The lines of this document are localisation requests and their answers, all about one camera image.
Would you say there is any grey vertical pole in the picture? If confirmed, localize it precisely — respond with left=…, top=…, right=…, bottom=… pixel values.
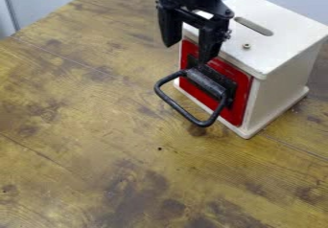
left=4, top=0, right=20, bottom=32

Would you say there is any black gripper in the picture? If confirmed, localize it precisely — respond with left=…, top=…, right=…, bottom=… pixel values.
left=156, top=0, right=234, bottom=64

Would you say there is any white wooden box cabinet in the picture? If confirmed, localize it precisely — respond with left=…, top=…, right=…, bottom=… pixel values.
left=174, top=0, right=328, bottom=140

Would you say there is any black metal drawer handle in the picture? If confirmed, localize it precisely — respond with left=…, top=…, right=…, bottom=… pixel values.
left=152, top=54, right=238, bottom=128

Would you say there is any red wooden drawer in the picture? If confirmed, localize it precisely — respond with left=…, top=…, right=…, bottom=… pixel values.
left=179, top=38, right=253, bottom=126

